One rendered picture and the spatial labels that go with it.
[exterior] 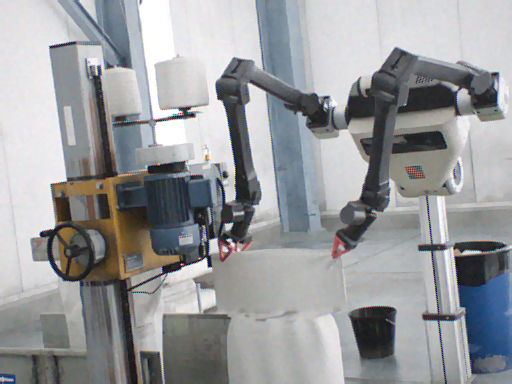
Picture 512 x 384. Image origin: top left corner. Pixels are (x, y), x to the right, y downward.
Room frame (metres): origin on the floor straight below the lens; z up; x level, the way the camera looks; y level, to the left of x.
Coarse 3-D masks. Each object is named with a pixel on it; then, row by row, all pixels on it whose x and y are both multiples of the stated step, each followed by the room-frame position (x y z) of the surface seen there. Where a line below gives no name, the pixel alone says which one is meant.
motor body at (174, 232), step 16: (144, 176) 2.72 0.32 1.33; (160, 176) 2.67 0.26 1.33; (176, 176) 2.67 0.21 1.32; (160, 192) 2.68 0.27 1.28; (176, 192) 2.67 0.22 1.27; (160, 208) 2.68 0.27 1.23; (176, 208) 2.68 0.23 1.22; (160, 224) 2.68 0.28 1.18; (176, 224) 2.68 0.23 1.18; (192, 224) 2.71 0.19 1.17; (160, 240) 2.67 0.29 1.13; (176, 240) 2.66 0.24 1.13; (192, 240) 2.69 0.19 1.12
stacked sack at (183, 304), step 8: (184, 296) 5.92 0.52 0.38; (192, 296) 5.90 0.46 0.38; (208, 296) 5.98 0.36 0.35; (168, 304) 5.71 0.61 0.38; (176, 304) 5.73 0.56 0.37; (184, 304) 5.74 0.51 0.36; (192, 304) 5.80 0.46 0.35; (208, 304) 5.95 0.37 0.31; (184, 312) 5.70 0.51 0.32; (192, 312) 5.79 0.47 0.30
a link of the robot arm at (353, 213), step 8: (360, 200) 2.75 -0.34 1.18; (384, 200) 2.70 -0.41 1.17; (344, 208) 2.70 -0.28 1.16; (352, 208) 2.68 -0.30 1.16; (360, 208) 2.69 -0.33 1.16; (368, 208) 2.70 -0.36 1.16; (376, 208) 2.72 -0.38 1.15; (384, 208) 2.73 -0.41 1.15; (344, 216) 2.70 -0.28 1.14; (352, 216) 2.68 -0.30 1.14; (360, 216) 2.69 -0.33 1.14; (352, 224) 2.70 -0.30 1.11; (360, 224) 2.72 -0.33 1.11
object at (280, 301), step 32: (256, 256) 2.92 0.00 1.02; (288, 256) 2.87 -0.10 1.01; (320, 256) 2.85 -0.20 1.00; (224, 288) 3.03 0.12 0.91; (256, 288) 2.93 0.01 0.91; (288, 288) 2.87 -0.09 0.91; (320, 288) 2.85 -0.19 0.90; (256, 320) 2.92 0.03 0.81; (288, 320) 2.84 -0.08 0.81; (320, 320) 2.83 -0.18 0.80; (256, 352) 2.91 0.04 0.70; (288, 352) 2.84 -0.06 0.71; (320, 352) 2.80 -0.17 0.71
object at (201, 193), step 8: (192, 184) 2.68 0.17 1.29; (200, 184) 2.68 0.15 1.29; (208, 184) 2.67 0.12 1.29; (192, 192) 2.68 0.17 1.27; (200, 192) 2.68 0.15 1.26; (208, 192) 2.67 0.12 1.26; (192, 200) 2.68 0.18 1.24; (200, 200) 2.68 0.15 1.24; (208, 200) 2.68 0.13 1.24; (216, 200) 2.75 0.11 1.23; (192, 208) 2.69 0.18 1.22; (200, 208) 2.72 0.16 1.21
